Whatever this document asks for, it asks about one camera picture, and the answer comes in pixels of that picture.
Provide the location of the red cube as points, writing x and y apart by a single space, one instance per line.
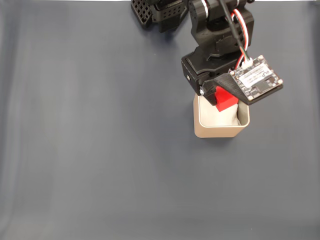
225 101

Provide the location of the beige metal box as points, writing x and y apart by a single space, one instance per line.
215 131

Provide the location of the white crumpled cloth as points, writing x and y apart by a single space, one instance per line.
220 118

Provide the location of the dark blue-grey mat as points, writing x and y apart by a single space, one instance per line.
75 125

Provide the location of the camera circuit board on mount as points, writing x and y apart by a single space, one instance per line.
257 77

